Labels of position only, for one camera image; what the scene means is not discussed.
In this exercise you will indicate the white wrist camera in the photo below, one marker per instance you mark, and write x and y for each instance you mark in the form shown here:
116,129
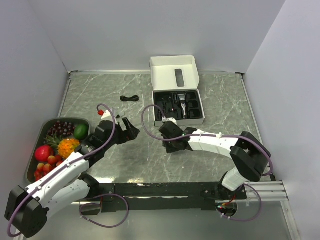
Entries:
105,115
169,119

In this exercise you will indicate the grey fruit tray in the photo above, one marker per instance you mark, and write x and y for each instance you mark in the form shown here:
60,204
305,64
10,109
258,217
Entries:
32,163

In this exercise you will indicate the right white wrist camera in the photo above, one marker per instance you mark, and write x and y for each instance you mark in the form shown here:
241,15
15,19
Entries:
169,119

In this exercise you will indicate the aluminium extrusion rail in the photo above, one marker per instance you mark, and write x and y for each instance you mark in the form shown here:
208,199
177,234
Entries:
269,191

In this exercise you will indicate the silver black hair clipper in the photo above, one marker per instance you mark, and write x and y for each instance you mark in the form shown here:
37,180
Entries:
182,101

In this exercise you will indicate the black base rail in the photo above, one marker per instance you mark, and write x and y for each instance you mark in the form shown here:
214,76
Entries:
162,196

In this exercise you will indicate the dark red grape bunch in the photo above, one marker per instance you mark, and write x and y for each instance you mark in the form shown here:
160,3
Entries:
61,128

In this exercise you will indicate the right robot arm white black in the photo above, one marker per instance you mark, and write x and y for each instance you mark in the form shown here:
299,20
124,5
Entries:
249,156

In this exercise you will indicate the black plastic insert tray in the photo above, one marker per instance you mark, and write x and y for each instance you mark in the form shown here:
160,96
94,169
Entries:
169,102

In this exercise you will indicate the small red orange fruits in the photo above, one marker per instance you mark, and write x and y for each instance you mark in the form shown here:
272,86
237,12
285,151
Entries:
43,168

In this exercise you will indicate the white cardboard clipper box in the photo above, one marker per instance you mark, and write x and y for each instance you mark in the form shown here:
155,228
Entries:
171,74

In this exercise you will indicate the orange pineapple toy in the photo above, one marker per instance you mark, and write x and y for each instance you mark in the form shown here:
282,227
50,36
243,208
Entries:
63,146

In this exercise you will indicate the red apple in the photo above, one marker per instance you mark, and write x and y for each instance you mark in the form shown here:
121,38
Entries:
43,152

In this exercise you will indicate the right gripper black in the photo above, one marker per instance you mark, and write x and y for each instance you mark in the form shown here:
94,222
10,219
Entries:
170,149

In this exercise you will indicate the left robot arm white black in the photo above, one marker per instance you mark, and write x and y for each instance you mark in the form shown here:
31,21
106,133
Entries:
28,209

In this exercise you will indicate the green avocado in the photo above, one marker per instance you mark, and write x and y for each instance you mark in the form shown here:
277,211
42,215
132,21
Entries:
81,131

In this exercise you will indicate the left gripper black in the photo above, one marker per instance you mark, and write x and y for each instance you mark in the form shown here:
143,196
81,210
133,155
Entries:
129,134

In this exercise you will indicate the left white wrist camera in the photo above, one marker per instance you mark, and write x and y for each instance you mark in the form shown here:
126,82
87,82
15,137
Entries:
105,115

